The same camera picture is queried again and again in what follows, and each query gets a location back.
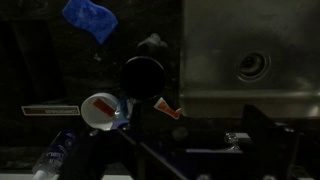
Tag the stainless steel sink basin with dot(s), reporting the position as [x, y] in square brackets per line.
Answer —
[233, 50]

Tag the white cup with red label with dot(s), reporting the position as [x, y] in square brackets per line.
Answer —
[96, 115]

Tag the crumpled clear wrapper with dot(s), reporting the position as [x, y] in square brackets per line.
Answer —
[152, 40]

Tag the blue crumpled cloth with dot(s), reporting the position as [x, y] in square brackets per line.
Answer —
[90, 18]

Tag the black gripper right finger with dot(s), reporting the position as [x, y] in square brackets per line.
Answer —
[266, 140]

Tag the black cylindrical cup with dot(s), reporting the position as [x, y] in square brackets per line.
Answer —
[142, 78]

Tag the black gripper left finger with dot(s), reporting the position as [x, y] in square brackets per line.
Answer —
[86, 156]

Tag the white printed label strip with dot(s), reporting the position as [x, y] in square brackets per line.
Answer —
[50, 110]

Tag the round metal sink drain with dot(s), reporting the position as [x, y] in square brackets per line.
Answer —
[252, 65]

